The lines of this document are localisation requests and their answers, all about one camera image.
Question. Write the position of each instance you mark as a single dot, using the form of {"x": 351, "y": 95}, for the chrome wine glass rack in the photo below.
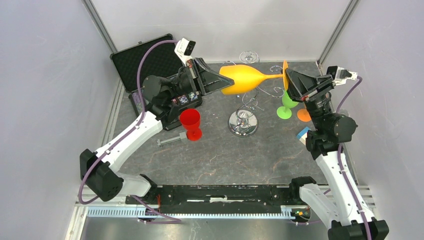
{"x": 243, "y": 122}

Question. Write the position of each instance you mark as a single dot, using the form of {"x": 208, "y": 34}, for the yellow plastic wine glass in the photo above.
{"x": 247, "y": 78}

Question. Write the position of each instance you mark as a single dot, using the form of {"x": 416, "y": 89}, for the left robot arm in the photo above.
{"x": 99, "y": 169}

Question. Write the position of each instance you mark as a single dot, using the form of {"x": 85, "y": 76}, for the red plastic wine glass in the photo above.
{"x": 190, "y": 119}

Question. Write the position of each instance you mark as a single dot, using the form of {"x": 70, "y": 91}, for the clear wine glass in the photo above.
{"x": 249, "y": 57}

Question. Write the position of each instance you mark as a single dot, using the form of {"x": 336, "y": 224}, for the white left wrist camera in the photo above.
{"x": 183, "y": 49}

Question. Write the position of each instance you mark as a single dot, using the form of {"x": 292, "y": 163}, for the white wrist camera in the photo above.
{"x": 341, "y": 75}
{"x": 183, "y": 49}

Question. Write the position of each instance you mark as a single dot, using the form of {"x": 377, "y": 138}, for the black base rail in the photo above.
{"x": 222, "y": 199}

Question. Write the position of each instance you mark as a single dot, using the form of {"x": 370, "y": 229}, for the aluminium frame post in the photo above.
{"x": 95, "y": 16}
{"x": 346, "y": 15}

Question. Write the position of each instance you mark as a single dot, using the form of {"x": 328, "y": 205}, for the aluminium frame post right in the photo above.
{"x": 346, "y": 15}

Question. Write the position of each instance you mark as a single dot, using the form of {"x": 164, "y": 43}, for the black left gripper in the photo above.
{"x": 204, "y": 81}

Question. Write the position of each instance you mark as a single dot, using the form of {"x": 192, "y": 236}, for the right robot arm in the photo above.
{"x": 346, "y": 216}

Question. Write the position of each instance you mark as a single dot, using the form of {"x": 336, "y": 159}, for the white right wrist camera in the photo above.
{"x": 341, "y": 75}

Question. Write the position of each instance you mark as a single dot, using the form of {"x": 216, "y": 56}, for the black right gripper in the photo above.
{"x": 302, "y": 86}

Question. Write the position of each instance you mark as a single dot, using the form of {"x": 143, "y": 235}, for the blue white toy block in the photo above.
{"x": 302, "y": 135}

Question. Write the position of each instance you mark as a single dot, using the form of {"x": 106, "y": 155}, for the green plastic wine glass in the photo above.
{"x": 285, "y": 111}

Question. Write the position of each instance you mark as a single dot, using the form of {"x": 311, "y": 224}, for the orange plastic wine glass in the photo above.
{"x": 303, "y": 115}

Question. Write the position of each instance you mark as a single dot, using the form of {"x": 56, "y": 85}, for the aluminium frame post left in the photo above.
{"x": 95, "y": 16}

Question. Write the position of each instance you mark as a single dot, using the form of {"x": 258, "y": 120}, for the black poker chip case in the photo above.
{"x": 151, "y": 58}

